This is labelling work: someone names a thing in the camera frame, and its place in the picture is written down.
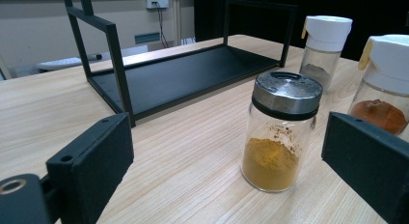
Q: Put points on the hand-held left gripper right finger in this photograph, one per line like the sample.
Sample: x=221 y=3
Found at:
x=369 y=159

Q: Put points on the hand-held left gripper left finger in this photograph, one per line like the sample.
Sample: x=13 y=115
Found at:
x=96 y=159

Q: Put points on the metal-lid jar yellow powder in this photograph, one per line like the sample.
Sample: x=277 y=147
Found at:
x=273 y=166

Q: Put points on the white-lid jar orange powder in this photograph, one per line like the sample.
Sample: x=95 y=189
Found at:
x=389 y=63

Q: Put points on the black metal shelf rack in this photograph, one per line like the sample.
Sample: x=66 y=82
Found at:
x=180 y=76

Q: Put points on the white rounded object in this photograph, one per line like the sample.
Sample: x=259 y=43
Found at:
x=61 y=63

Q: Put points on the white-lid jar grey powder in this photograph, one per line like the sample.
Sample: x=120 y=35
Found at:
x=326 y=31

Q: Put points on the black curtain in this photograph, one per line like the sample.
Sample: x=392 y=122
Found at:
x=353 y=5

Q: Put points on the white wall outlet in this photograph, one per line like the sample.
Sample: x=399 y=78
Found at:
x=157 y=0

